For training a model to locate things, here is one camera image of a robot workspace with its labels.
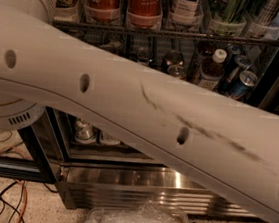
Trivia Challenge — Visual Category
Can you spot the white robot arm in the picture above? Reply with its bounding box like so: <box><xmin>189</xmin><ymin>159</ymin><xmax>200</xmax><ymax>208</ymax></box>
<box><xmin>0</xmin><ymin>0</ymin><xmax>279</xmax><ymax>223</ymax></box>

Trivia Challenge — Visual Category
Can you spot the rear white floral can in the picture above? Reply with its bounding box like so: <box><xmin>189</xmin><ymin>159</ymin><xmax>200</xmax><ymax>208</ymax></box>
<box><xmin>99</xmin><ymin>44</ymin><xmax>116</xmax><ymax>54</ymax></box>

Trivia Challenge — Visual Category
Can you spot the right red Coca-Cola can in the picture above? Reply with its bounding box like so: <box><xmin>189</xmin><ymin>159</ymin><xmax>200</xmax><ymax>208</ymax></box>
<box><xmin>127</xmin><ymin>0</ymin><xmax>160</xmax><ymax>29</ymax></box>

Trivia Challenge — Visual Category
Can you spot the rear blue can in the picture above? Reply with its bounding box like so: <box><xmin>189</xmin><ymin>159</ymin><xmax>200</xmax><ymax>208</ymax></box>
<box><xmin>134</xmin><ymin>46</ymin><xmax>153</xmax><ymax>65</ymax></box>

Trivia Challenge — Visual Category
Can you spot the bottom shelf white can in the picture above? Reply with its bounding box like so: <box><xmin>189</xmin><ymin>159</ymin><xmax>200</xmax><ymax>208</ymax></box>
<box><xmin>74</xmin><ymin>119</ymin><xmax>96</xmax><ymax>145</ymax></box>

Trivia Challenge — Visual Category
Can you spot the left glass fridge door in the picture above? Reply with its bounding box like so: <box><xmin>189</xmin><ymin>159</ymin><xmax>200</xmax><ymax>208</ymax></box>
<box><xmin>0</xmin><ymin>126</ymin><xmax>61</xmax><ymax>184</ymax></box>

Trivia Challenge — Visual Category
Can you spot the rear orange can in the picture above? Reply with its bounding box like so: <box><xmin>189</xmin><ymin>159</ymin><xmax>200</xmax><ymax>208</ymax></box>
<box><xmin>161</xmin><ymin>50</ymin><xmax>184</xmax><ymax>73</ymax></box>

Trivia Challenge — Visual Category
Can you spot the orange can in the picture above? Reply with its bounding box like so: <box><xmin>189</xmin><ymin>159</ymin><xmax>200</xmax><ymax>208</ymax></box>
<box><xmin>161</xmin><ymin>50</ymin><xmax>184</xmax><ymax>73</ymax></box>
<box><xmin>167</xmin><ymin>65</ymin><xmax>186</xmax><ymax>80</ymax></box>

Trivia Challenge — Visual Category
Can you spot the bottom shelf water bottle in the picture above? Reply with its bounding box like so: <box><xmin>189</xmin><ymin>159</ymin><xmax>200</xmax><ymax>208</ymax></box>
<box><xmin>99</xmin><ymin>131</ymin><xmax>121</xmax><ymax>146</ymax></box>

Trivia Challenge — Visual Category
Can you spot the white labelled bottle top shelf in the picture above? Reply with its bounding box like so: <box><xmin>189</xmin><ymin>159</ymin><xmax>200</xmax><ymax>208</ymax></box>
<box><xmin>167</xmin><ymin>0</ymin><xmax>202</xmax><ymax>31</ymax></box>

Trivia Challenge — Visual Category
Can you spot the front orange can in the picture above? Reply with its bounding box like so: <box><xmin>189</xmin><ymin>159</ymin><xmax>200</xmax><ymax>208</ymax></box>
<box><xmin>167</xmin><ymin>65</ymin><xmax>186</xmax><ymax>80</ymax></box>

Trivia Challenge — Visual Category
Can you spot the green striped can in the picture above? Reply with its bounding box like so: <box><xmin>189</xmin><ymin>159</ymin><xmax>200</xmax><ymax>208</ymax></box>
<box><xmin>207</xmin><ymin>0</ymin><xmax>250</xmax><ymax>37</ymax></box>

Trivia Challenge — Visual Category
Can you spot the middle slim blue can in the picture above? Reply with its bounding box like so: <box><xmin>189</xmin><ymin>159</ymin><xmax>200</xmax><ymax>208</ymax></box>
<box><xmin>217</xmin><ymin>54</ymin><xmax>252</xmax><ymax>94</ymax></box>

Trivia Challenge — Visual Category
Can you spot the slim blue can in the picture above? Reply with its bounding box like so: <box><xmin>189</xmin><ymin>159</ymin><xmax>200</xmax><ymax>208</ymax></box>
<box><xmin>217</xmin><ymin>54</ymin><xmax>252</xmax><ymax>94</ymax></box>
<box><xmin>227</xmin><ymin>70</ymin><xmax>258</xmax><ymax>101</ymax></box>

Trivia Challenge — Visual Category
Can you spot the stainless steel fridge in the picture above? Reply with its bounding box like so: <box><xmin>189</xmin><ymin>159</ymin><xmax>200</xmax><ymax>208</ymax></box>
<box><xmin>0</xmin><ymin>0</ymin><xmax>279</xmax><ymax>223</ymax></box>

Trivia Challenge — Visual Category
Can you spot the front slim blue can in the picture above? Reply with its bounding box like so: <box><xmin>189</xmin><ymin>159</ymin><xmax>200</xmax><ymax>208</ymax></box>
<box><xmin>227</xmin><ymin>70</ymin><xmax>258</xmax><ymax>101</ymax></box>

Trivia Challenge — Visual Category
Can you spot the plaid patterned can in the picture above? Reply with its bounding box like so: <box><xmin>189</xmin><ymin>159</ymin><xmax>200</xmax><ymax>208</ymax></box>
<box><xmin>247</xmin><ymin>0</ymin><xmax>279</xmax><ymax>39</ymax></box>

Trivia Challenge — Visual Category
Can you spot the brown tea bottle white cap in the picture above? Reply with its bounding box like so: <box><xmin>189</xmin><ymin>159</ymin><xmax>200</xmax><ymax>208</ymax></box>
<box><xmin>193</xmin><ymin>49</ymin><xmax>227</xmax><ymax>91</ymax></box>

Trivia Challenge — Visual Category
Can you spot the orange floor cable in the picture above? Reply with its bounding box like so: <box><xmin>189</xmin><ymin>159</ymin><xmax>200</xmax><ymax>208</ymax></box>
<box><xmin>9</xmin><ymin>179</ymin><xmax>31</xmax><ymax>223</ymax></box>

